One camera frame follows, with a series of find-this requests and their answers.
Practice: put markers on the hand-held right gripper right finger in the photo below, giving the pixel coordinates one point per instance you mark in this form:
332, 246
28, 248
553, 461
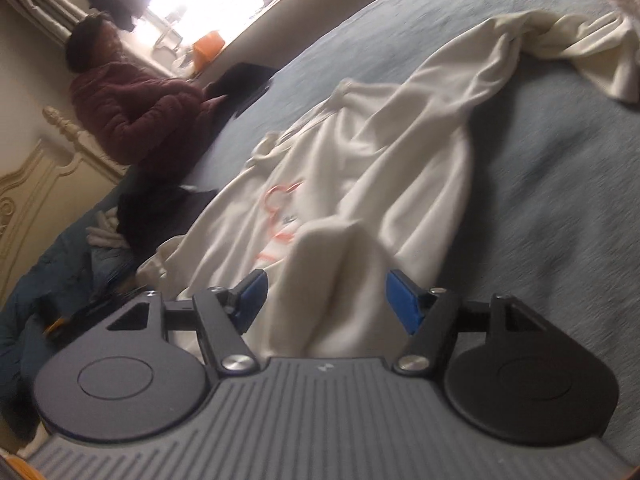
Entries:
402, 305

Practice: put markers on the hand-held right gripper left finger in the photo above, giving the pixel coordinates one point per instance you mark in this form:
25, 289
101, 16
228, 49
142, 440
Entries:
252, 296

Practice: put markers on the orange container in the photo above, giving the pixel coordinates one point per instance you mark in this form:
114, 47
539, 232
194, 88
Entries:
209, 47

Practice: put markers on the beige curtain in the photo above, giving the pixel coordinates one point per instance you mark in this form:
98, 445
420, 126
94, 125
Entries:
35, 0

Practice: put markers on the cream carved headboard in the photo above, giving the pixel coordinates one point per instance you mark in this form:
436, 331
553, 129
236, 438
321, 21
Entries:
40, 185

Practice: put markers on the white sweatshirt with bear outline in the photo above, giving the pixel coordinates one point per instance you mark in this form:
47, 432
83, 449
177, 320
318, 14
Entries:
380, 160

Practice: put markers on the crumpled white garment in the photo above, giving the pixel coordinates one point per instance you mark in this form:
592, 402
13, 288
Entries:
105, 230

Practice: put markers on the grey blanket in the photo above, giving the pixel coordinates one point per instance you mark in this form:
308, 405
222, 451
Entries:
550, 185

